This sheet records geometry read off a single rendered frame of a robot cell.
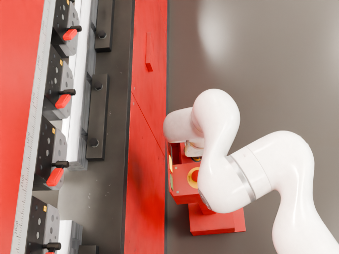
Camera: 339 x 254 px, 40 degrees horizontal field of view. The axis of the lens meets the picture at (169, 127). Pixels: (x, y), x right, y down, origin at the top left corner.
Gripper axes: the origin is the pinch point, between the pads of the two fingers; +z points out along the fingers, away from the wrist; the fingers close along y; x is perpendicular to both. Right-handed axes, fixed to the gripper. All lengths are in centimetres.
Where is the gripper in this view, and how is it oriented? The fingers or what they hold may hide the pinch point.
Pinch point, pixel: (199, 152)
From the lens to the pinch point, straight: 158.4
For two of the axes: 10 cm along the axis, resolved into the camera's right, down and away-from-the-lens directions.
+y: 10.0, -0.8, 0.1
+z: 0.2, 3.5, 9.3
